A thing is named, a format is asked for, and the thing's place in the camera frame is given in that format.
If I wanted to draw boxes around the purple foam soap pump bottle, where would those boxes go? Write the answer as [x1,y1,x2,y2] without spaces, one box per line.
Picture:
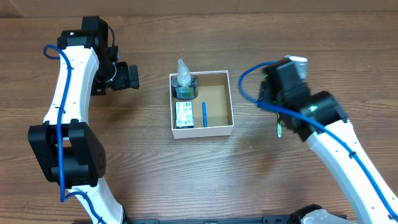
[171,58,198,100]

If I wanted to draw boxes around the green white soap bar box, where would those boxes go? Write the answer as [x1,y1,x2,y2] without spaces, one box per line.
[175,101,194,129]

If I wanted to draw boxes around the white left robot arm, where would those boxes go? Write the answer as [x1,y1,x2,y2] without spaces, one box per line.
[27,16,139,223]

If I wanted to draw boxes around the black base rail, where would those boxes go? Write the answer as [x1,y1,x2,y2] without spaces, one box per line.
[73,203,349,224]

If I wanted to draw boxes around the green toothbrush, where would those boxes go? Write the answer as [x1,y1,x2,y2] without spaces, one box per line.
[277,113,282,138]

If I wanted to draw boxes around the pink cardboard box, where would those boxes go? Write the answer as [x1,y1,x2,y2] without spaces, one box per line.
[169,70,234,139]

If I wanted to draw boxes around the blue disposable razor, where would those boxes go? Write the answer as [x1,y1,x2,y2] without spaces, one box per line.
[202,102,208,128]

